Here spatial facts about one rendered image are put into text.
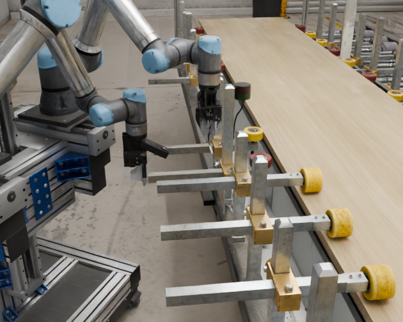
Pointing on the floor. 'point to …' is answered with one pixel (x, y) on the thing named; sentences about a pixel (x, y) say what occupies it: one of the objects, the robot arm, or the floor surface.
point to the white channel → (348, 29)
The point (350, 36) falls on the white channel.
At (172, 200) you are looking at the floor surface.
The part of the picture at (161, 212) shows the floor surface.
